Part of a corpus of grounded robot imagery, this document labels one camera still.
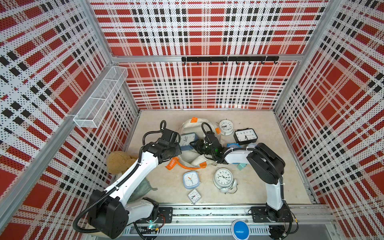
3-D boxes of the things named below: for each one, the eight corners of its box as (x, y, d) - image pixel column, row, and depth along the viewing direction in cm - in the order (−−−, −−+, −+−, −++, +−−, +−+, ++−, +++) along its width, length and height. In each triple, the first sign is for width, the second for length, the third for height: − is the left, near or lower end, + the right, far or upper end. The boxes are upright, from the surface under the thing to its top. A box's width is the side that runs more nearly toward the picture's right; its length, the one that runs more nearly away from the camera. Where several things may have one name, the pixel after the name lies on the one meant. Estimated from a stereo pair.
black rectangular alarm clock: (236, 145, 102) (237, 142, 99) (231, 132, 109) (232, 130, 106) (258, 142, 103) (259, 139, 101) (252, 130, 110) (253, 127, 108)
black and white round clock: (221, 137, 107) (222, 132, 103) (217, 124, 115) (218, 120, 111) (234, 135, 108) (235, 130, 104) (229, 122, 116) (230, 118, 112)
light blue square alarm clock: (182, 189, 83) (182, 187, 81) (183, 172, 90) (183, 170, 88) (199, 189, 83) (199, 187, 81) (199, 172, 90) (199, 170, 88)
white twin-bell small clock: (214, 194, 81) (214, 192, 78) (212, 171, 90) (213, 168, 87) (237, 194, 81) (238, 192, 78) (233, 171, 90) (235, 168, 87)
